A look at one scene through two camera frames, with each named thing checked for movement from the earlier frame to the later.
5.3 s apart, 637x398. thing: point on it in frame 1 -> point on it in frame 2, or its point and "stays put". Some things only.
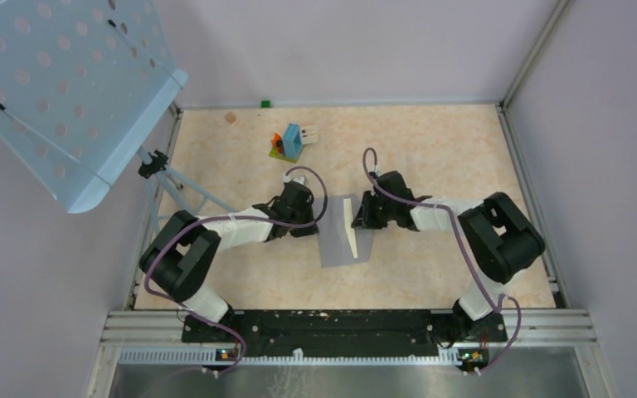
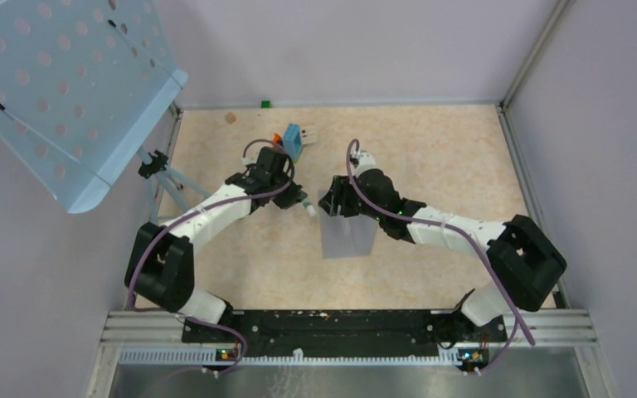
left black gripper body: [304, 216] -> [287, 197]
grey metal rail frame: [206, 356] stays put
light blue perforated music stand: [75, 89] stays put
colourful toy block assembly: [289, 146] stays put
